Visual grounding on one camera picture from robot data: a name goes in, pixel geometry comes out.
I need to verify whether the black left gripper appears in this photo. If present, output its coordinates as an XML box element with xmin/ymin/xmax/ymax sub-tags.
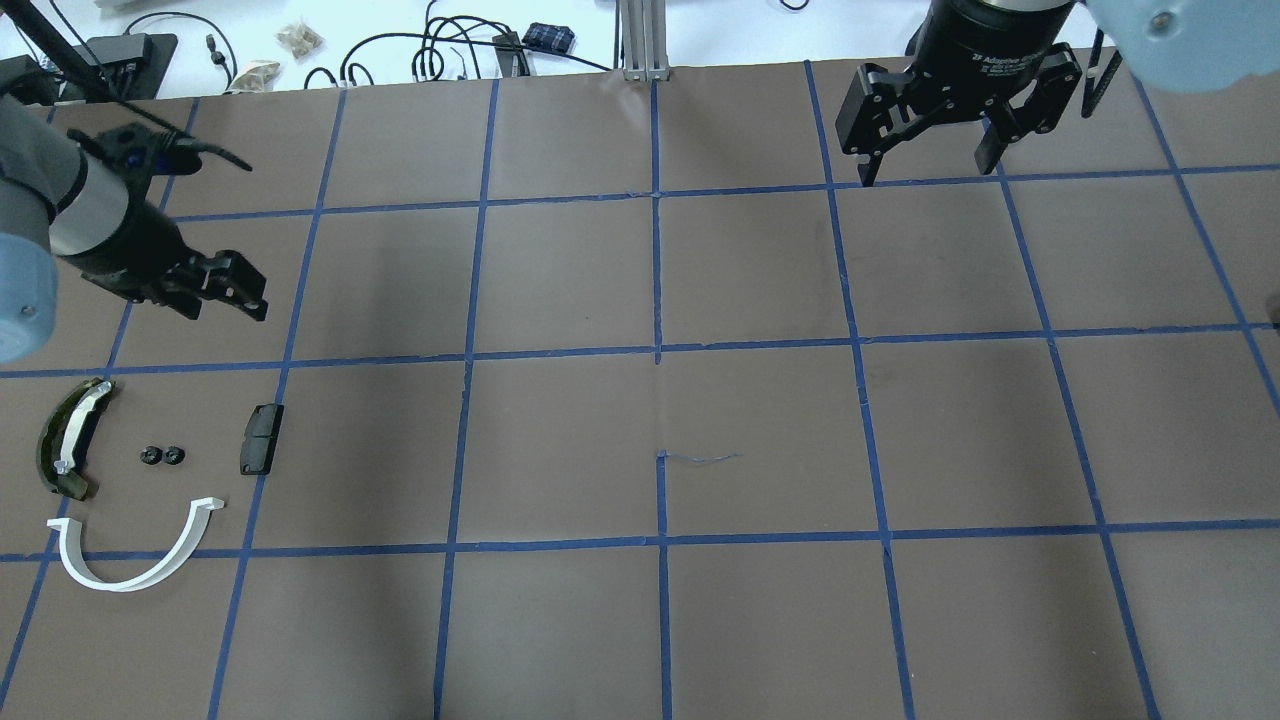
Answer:
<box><xmin>61</xmin><ymin>200</ymin><xmax>269</xmax><ymax>322</ymax></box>

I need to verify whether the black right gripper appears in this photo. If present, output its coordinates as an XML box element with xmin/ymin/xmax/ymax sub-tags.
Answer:
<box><xmin>835</xmin><ymin>1</ymin><xmax>1082</xmax><ymax>187</ymax></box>

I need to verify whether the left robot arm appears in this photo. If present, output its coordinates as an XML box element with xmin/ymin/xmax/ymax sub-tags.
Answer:
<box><xmin>1</xmin><ymin>96</ymin><xmax>269</xmax><ymax>363</ymax></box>

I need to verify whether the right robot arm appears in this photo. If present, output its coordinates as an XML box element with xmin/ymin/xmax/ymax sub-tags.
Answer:
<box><xmin>835</xmin><ymin>1</ymin><xmax>1277</xmax><ymax>187</ymax></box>

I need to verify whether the black brake pad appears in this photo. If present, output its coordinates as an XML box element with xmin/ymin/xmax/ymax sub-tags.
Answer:
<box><xmin>238</xmin><ymin>404</ymin><xmax>285</xmax><ymax>477</ymax></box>

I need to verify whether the small parts bag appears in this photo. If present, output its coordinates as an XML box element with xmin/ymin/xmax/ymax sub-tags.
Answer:
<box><xmin>274</xmin><ymin>20</ymin><xmax>325</xmax><ymax>60</ymax></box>
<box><xmin>227</xmin><ymin>61</ymin><xmax>282</xmax><ymax>94</ymax></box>

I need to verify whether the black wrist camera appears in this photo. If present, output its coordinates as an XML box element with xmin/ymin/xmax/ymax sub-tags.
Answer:
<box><xmin>67</xmin><ymin>123</ymin><xmax>253</xmax><ymax>201</ymax></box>

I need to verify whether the white curved plastic bracket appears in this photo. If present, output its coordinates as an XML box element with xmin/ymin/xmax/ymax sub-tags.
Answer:
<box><xmin>47</xmin><ymin>496</ymin><xmax>227</xmax><ymax>593</ymax></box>

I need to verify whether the aluminium frame post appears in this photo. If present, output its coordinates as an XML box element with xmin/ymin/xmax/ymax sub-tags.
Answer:
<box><xmin>614</xmin><ymin>0</ymin><xmax>671</xmax><ymax>83</ymax></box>

